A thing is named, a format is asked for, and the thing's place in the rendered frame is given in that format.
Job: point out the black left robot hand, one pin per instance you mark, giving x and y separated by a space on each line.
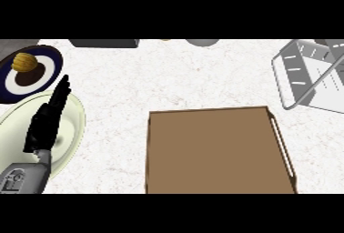
45 121

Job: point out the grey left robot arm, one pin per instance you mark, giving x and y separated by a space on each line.
24 179

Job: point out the golden croissant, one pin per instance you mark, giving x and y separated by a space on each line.
24 62

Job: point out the brown wooden tray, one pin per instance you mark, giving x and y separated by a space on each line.
218 151

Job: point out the pale green plate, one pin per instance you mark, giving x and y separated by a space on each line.
70 127

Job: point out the dark blue white plate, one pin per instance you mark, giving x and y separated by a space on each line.
49 65

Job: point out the dark grey flat object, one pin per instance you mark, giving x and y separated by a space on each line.
14 47

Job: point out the dark grey appliance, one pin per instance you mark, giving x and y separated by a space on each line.
104 43

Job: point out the grey round bowl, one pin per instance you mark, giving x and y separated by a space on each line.
203 42

